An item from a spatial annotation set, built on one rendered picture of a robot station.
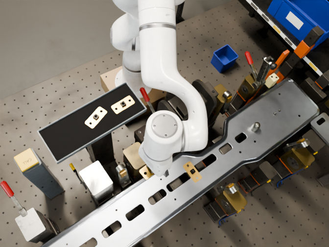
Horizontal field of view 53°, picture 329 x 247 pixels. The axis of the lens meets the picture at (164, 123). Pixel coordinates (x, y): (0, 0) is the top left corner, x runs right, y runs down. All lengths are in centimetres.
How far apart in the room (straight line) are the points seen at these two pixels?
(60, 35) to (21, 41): 31
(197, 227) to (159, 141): 91
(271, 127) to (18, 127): 119
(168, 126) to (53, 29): 231
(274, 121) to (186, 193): 51
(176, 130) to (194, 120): 7
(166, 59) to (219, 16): 141
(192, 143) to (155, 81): 17
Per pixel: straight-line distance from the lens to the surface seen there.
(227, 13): 219
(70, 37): 289
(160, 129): 73
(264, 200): 171
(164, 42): 78
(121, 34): 128
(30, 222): 125
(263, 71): 141
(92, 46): 281
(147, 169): 105
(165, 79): 77
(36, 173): 125
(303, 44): 165
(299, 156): 145
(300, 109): 160
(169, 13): 81
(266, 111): 152
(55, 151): 118
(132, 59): 144
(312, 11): 187
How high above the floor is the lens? 226
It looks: 66 degrees down
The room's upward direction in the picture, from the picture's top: 15 degrees clockwise
